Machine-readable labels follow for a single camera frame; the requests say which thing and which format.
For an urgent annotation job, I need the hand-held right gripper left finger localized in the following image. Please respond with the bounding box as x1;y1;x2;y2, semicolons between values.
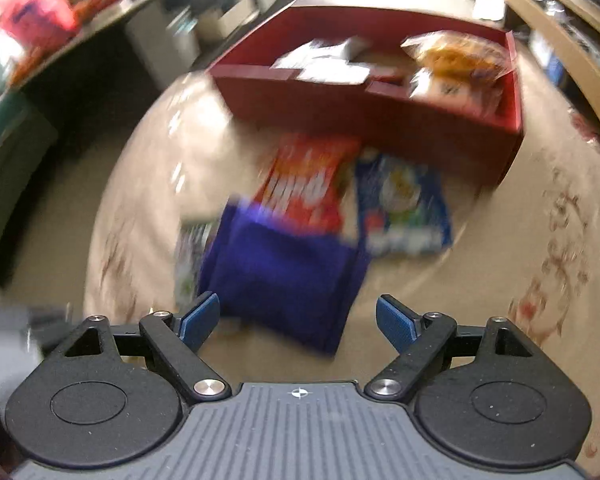
62;291;231;402

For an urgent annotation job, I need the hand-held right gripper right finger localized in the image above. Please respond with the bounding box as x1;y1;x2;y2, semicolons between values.
364;294;536;403

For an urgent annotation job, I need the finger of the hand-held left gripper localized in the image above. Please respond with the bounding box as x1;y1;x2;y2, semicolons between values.
27;305;78;356

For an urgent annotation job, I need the grey-green wafer packet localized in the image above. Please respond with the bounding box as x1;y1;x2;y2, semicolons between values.
172;220;221;306

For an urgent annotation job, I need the purple snack packet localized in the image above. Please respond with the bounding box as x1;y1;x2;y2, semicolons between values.
197;200;373;356

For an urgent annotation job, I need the blue printed snack packet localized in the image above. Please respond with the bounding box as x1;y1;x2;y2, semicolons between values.
352;152;453;258

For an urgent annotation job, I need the red snack packet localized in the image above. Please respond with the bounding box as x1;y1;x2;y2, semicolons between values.
252;132;363;233

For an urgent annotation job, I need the red cardboard box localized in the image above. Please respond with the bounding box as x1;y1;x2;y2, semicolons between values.
207;4;526;188

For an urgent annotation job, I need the bun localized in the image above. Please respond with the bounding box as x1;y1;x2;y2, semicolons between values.
407;67;503;116

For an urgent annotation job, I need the white noodle cake packet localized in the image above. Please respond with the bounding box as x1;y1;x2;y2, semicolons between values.
270;37;376;86

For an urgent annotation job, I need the clear bag of yellow snacks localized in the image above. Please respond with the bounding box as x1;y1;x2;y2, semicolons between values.
400;30;511;81

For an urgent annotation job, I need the beige floral tablecloth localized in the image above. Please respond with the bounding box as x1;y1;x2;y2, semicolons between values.
82;55;600;466

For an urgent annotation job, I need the white storage bin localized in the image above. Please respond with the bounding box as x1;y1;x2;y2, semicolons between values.
200;0;258;41

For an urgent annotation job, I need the red plastic bag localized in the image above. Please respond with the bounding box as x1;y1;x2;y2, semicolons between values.
0;0;81;48

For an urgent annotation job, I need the dark-topped long table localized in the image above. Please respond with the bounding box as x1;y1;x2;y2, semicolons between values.
0;0;301;278

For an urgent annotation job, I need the wooden television cabinet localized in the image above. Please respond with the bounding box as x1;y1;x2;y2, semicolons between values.
460;0;600;151

